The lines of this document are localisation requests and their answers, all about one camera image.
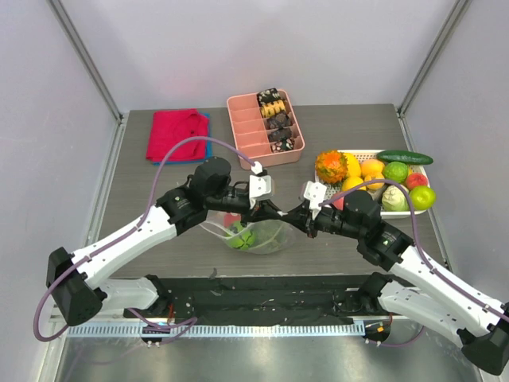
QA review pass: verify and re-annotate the red apple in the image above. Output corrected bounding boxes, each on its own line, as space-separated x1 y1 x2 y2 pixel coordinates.
223 213 241 228

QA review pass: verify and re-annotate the clear polka dot zip bag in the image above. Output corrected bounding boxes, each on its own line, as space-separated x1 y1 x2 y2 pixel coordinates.
200 212 296 255

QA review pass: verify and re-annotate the green bell pepper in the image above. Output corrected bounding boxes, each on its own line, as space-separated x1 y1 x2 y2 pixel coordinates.
227 231 256 251

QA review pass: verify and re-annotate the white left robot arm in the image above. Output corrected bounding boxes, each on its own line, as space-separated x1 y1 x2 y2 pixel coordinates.
46 158 274 326

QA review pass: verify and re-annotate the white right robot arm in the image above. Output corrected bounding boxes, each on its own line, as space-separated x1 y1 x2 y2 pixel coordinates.
282 190 508 376

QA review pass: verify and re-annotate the orange spiky fruit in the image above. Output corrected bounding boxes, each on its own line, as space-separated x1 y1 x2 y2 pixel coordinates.
315 150 348 184

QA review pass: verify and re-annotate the blue folded shirt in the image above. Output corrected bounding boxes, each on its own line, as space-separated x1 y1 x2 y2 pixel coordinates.
152 111 213 166

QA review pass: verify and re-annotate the orange peach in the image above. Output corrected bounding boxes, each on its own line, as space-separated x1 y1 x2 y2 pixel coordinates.
360 158 385 177

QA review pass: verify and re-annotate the pink divided tray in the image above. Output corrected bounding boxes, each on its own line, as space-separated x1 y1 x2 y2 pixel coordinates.
227 88 305 167

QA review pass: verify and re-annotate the pale green cabbage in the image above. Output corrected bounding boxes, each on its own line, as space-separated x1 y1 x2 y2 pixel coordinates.
381 185 410 212

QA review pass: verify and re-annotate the white perforated fruit basket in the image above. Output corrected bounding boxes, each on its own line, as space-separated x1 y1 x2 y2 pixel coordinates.
314 150 427 219

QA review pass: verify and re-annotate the dark sushi roll lower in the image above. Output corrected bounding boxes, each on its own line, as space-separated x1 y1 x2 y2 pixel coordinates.
268 127 297 143

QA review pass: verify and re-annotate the dark sushi roll middle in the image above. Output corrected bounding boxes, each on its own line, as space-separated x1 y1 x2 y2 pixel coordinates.
266 111 292 130

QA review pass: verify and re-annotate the yellow patterned sushi roll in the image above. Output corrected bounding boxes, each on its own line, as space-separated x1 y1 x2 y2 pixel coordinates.
260 99 286 118

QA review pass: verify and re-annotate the pink peach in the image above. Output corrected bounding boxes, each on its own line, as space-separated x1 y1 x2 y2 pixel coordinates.
405 173 429 190

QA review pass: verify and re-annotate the lime green apple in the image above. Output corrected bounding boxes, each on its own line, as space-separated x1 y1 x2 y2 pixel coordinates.
410 185 437 211

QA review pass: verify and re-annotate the green cucumber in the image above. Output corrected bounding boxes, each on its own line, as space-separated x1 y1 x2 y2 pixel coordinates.
376 150 433 166

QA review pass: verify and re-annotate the red folded shirt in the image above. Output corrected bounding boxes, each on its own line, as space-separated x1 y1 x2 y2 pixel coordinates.
146 109 209 163

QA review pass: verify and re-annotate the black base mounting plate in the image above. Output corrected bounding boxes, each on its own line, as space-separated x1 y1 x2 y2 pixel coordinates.
140 272 390 326

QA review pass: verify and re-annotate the dark patterned sushi roll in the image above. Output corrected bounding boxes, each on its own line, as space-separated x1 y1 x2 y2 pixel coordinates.
256 88 282 107

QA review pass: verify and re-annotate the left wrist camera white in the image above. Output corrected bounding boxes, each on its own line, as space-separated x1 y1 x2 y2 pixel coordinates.
248 175 274 209

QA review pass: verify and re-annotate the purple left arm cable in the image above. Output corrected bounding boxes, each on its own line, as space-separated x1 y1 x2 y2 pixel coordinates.
33 135 265 343

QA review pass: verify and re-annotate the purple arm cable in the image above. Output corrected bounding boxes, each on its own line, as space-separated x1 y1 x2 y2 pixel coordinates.
33 135 265 343
317 178 509 319

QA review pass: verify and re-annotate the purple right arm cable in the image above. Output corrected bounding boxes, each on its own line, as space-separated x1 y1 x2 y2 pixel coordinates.
317 178 509 319

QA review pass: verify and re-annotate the white slotted cable duct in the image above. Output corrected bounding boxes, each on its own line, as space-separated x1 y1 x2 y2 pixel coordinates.
68 321 365 338

